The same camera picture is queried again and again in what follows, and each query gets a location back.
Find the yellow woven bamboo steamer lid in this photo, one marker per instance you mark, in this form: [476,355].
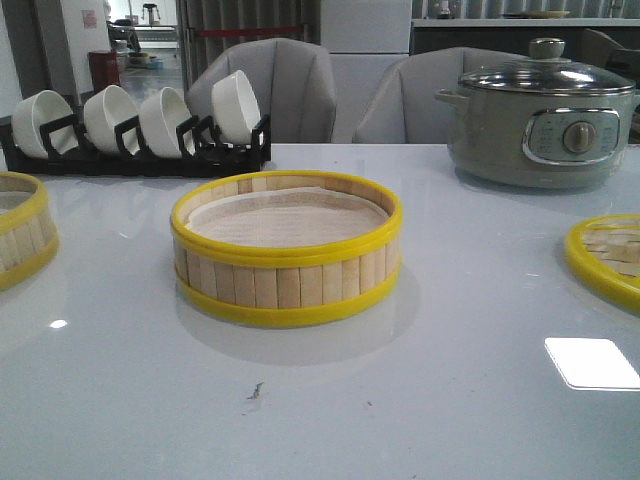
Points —
[603,253]

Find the yellow bamboo steamer basket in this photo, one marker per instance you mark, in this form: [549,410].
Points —
[29,236]
[293,286]

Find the white steamer liner paper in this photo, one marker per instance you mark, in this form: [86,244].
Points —
[293,217]

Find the black dish rack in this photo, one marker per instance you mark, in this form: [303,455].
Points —
[201,151]

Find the grey upholstered chair right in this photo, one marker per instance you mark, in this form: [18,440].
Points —
[404,110]

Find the grey upholstered chair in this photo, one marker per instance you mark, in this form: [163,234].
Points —
[293,82]
[404,110]

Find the white ceramic bowl rightmost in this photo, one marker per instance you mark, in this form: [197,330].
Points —
[235,108]

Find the white ceramic bowl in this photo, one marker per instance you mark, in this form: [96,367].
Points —
[33,112]
[235,108]
[102,112]
[160,114]

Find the grey upholstered chair left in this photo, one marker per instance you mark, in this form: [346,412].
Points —
[293,82]

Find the white cabinet in background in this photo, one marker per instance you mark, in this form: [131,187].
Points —
[363,38]

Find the dark counter shelf background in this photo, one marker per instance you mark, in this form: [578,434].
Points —
[513,35]

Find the green electric cooking pot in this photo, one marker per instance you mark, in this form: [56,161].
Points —
[536,140]

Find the red box in background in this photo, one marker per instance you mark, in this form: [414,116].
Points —
[104,69]

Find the glass pot lid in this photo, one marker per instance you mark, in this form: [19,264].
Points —
[546,71]

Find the white ceramic bowl leftmost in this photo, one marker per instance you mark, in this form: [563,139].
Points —
[33,112]

